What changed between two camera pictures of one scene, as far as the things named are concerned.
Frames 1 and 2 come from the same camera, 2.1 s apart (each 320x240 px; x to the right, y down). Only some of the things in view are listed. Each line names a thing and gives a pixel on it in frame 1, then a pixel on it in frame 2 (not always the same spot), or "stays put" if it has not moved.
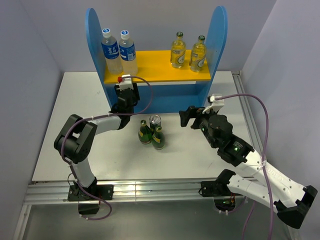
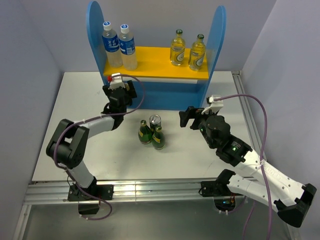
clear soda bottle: x=198 y=56 stays put
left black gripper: x=135 y=95 -> x=130 y=95
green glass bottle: x=144 y=133 stays put
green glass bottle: x=158 y=139 stays put
